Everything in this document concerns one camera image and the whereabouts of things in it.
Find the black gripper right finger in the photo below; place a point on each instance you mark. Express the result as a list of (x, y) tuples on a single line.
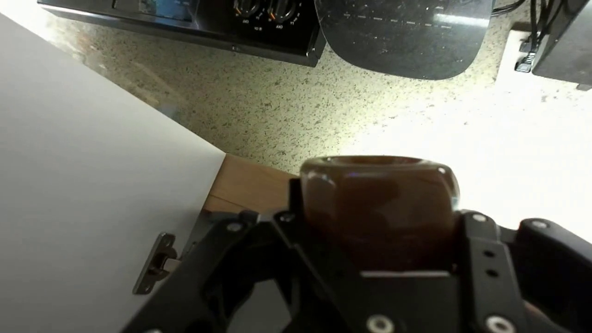
[(524, 277)]

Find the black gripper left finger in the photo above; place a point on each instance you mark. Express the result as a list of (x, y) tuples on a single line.
[(259, 277)]

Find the black cabinet door hinge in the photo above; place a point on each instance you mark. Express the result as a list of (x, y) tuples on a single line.
[(156, 262)]

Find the white cabinet door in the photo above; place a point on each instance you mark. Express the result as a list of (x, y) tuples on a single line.
[(85, 196)]

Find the black kitchen stove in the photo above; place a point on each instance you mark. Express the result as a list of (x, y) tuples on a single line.
[(204, 20)]

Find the black air fryer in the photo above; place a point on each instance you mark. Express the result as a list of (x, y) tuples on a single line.
[(403, 37)]

